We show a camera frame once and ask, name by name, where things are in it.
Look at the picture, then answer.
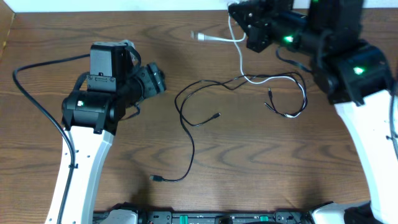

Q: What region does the white USB cable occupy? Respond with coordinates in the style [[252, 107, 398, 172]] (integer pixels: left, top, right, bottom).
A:
[[190, 14, 307, 118]]

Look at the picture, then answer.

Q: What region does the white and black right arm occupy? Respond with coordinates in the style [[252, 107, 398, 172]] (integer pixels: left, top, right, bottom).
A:
[[228, 0, 397, 223]]

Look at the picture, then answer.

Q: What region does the black USB cable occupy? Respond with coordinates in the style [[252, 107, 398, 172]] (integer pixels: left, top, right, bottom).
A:
[[149, 72, 308, 183]]

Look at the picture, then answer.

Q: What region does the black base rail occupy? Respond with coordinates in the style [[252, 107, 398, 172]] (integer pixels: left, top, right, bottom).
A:
[[92, 202, 312, 224]]

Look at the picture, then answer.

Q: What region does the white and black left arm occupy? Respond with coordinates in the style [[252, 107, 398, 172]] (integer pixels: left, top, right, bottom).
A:
[[46, 40, 166, 223]]

